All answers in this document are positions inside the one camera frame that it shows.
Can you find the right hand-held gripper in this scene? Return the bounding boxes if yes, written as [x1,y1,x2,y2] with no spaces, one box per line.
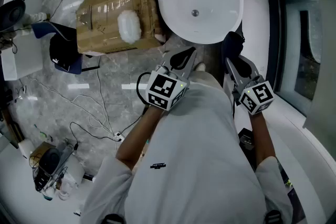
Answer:
[225,56,275,115]

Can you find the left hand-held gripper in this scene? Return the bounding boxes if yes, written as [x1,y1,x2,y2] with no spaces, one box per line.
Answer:
[145,47,197,111]

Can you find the dark wiping cloth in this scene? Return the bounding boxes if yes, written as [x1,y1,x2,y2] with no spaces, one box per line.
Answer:
[221,31,253,79]

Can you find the person's left forearm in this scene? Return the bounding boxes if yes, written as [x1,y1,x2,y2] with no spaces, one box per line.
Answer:
[115,105,165,172]

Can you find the person's right forearm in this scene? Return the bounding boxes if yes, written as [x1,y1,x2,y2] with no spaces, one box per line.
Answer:
[248,112,276,173]

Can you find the person's beige trousers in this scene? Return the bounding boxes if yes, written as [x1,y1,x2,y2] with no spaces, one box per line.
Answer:
[189,70,224,90]

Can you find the dark-framed window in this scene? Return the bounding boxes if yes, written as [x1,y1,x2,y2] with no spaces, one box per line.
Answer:
[267,0,323,119]

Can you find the small black box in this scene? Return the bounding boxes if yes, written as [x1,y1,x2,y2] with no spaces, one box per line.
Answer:
[238,127,256,151]

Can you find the large cardboard box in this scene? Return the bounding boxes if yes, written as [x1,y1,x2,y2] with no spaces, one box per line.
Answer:
[76,0,166,55]

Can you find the person's white t-shirt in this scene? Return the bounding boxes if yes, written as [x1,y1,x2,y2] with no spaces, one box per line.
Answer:
[80,81,293,224]

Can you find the navy chair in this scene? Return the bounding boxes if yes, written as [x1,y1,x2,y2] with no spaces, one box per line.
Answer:
[31,20,100,76]

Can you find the small white box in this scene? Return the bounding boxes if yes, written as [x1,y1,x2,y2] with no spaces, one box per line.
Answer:
[18,138,35,159]

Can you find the right hand-held gripper cable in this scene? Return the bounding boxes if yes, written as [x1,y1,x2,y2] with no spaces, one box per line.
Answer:
[230,90,236,120]

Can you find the hand-held gripper cable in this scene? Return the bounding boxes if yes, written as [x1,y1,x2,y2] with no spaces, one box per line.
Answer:
[230,90,236,120]
[136,72,153,106]

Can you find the left hand-held gripper cable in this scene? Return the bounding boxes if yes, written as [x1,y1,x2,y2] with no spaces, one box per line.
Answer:
[136,72,153,106]

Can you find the white floor cable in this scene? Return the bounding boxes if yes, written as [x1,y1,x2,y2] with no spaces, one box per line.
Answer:
[28,68,119,140]

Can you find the black shoulder strap buckle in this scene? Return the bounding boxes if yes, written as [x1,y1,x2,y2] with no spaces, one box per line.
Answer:
[264,209,284,224]
[101,214,125,224]

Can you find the black headset rig with cables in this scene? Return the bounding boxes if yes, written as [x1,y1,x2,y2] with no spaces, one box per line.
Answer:
[29,147,79,192]

